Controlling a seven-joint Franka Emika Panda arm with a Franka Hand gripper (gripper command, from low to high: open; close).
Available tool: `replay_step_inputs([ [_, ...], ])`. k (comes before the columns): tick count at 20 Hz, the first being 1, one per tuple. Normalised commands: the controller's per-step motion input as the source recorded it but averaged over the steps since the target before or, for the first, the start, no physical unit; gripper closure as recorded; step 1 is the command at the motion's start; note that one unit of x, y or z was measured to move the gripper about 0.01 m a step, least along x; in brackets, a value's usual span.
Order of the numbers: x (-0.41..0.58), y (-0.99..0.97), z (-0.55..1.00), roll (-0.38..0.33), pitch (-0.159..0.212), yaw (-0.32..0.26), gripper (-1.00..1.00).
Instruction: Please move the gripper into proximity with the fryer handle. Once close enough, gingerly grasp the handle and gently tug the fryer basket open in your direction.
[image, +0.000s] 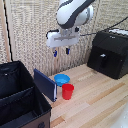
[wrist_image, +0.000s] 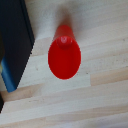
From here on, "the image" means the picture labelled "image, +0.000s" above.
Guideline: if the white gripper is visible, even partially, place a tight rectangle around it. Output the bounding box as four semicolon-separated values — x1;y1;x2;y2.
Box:
45;27;81;58

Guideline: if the black air fryer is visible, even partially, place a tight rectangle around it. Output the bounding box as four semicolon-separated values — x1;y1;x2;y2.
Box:
87;28;128;80

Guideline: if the blue bowl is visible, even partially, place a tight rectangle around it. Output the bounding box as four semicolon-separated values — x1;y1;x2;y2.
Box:
53;73;71;88

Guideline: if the beige woven folding screen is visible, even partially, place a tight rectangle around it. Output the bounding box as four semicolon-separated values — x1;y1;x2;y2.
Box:
0;0;128;78

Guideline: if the dark blue book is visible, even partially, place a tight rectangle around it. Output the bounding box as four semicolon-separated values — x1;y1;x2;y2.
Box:
33;68;59;103

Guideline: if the red cup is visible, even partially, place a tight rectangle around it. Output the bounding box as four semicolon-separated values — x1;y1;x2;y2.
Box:
61;83;75;101

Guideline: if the black fabric storage box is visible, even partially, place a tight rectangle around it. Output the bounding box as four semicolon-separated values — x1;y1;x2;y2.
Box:
0;60;53;128

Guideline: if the black fryer handle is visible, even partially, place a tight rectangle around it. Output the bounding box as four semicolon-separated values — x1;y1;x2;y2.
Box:
98;53;109;70

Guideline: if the black cable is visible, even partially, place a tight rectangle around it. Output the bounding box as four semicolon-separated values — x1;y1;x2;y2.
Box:
79;15;128;37

